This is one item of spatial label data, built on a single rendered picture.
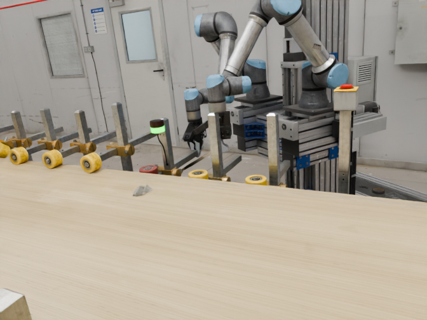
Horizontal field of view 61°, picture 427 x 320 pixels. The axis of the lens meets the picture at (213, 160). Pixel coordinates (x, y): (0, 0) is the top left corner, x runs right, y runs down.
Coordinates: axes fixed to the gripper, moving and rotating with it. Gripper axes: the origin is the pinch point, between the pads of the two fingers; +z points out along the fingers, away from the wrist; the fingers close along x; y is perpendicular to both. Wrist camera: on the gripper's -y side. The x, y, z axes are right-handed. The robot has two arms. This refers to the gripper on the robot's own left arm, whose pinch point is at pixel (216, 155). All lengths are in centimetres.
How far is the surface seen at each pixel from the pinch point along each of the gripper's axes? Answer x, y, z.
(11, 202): -38, -75, 2
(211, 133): -10.5, 0.2, -13.5
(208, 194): -37.6, 1.0, 1.7
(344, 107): -30, 48, -24
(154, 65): 337, -120, -22
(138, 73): 349, -147, -12
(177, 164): 10.3, -21.1, 6.5
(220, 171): -11.1, 2.3, 3.1
